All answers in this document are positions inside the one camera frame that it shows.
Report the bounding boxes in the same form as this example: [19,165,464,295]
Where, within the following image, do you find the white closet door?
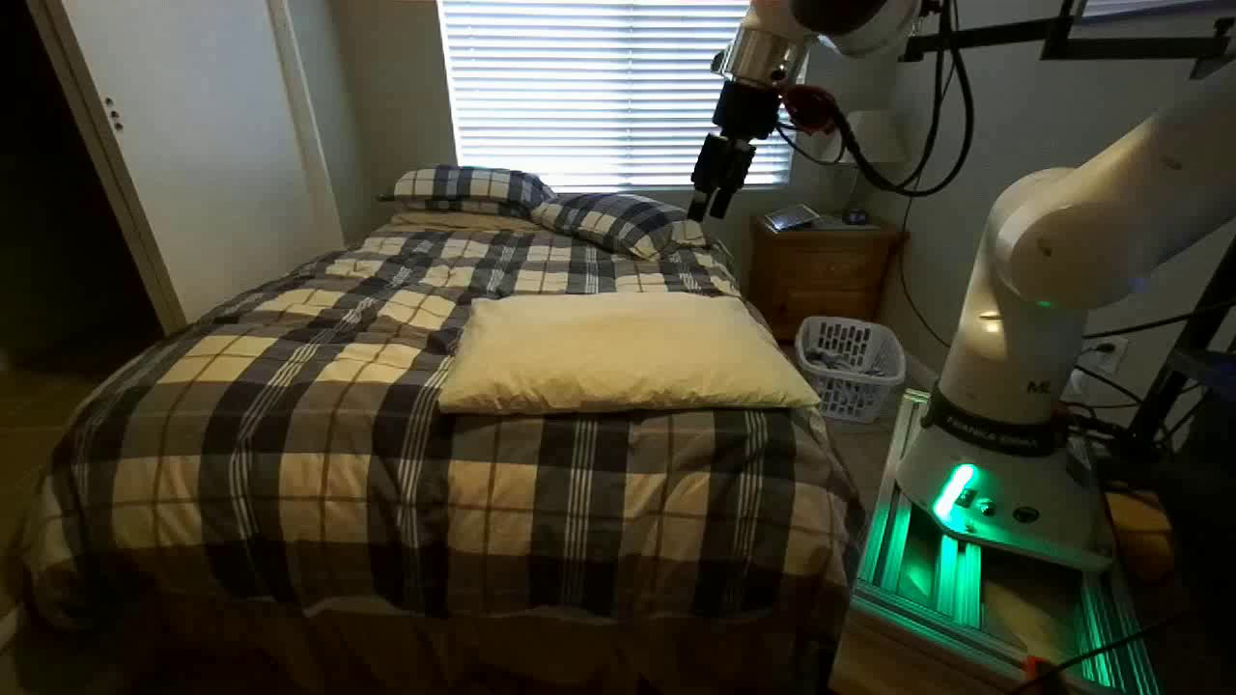
[28,0,349,334]

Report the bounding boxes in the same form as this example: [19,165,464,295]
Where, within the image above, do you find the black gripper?
[686,78,782,224]

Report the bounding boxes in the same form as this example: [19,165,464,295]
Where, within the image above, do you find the orange tipped black cable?
[1008,621,1171,695]

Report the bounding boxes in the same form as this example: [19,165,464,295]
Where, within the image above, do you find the wooden nightstand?
[748,217,907,345]

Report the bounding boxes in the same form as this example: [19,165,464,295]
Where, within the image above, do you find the small grey device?
[757,203,821,240]

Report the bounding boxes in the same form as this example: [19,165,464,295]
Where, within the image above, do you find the black overhead mount bar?
[898,0,1236,69]

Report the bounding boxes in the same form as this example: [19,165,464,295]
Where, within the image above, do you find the white window blinds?
[435,0,807,194]

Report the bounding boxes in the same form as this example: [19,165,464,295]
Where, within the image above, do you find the white laundry basket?
[792,314,911,428]

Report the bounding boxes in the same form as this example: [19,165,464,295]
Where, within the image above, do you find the dark bed skirt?
[23,591,843,695]

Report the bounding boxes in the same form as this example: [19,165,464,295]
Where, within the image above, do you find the orange cable clip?
[781,82,843,136]

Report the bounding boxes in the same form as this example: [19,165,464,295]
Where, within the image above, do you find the cream blanket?
[435,289,826,416]

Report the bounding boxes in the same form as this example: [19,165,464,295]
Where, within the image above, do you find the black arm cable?
[767,0,981,203]

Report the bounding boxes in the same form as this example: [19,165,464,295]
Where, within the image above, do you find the white wall outlet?
[1089,333,1137,378]

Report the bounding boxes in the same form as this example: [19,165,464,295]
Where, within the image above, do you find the white table lamp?
[843,109,911,226]

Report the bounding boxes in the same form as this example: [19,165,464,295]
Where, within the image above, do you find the green-lit robot base stand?
[835,383,1171,695]

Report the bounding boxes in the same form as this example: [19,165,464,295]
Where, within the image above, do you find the black metal stand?
[1115,244,1236,480]

